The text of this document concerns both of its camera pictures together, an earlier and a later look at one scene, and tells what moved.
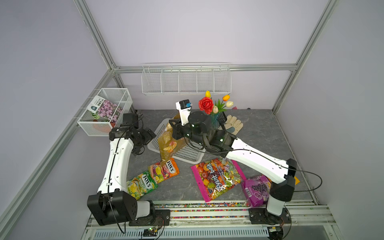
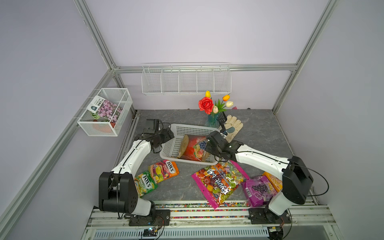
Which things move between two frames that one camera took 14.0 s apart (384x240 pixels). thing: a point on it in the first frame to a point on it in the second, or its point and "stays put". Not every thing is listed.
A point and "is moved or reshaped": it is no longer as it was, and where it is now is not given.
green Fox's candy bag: x=141 y=185 stays put
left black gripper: x=147 y=135 to x=166 y=137
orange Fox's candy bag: x=159 y=173 stays put
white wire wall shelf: x=186 y=78 stays put
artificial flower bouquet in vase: x=214 y=108 stays put
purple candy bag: x=257 y=189 stays put
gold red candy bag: x=166 y=144 to x=192 y=147
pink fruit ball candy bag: x=217 y=176 is moved or reshaped
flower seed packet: x=103 y=109 stays put
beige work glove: x=233 y=125 stays put
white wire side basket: x=105 y=112 stays put
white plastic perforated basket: x=188 y=152 to x=170 y=148
